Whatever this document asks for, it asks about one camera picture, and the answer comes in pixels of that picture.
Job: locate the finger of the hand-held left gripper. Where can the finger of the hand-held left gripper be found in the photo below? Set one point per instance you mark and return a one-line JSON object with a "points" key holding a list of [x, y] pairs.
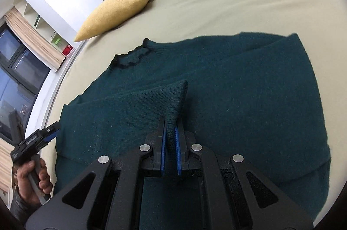
{"points": [[51, 130]]}

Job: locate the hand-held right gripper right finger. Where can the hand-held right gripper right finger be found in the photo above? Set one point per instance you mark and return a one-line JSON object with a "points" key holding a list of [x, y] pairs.
{"points": [[178, 154]]}

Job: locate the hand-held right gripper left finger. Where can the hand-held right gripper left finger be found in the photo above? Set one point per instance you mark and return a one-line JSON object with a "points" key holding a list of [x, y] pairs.
{"points": [[163, 150]]}

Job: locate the dark green knit sweater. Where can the dark green knit sweater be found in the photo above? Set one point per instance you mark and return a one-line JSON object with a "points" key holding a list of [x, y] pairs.
{"points": [[230, 88]]}

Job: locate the person's left forearm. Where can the person's left forearm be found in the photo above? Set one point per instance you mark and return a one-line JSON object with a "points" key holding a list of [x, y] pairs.
{"points": [[23, 212]]}

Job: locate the person's left hand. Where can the person's left hand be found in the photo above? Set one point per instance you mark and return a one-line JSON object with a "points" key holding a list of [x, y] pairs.
{"points": [[25, 183]]}

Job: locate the dark framed window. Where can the dark framed window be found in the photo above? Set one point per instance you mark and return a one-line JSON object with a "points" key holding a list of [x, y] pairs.
{"points": [[19, 75]]}

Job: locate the red box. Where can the red box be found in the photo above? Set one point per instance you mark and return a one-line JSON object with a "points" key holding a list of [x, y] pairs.
{"points": [[67, 50]]}

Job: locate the green container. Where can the green container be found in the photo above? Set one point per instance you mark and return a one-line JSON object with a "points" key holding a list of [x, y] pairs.
{"points": [[57, 40]]}

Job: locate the beige curtain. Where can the beige curtain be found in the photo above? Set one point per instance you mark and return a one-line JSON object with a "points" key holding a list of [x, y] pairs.
{"points": [[35, 38]]}

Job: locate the green book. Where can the green book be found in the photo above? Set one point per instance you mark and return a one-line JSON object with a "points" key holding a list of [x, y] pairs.
{"points": [[37, 21]]}

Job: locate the yellow pillow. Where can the yellow pillow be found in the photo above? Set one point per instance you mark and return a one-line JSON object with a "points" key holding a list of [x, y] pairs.
{"points": [[116, 8]]}

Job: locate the bed with beige sheet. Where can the bed with beige sheet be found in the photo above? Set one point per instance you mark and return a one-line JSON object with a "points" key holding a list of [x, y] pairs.
{"points": [[244, 10]]}

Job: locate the white wall shelf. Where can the white wall shelf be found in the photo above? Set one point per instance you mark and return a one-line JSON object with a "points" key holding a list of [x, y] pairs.
{"points": [[46, 26]]}

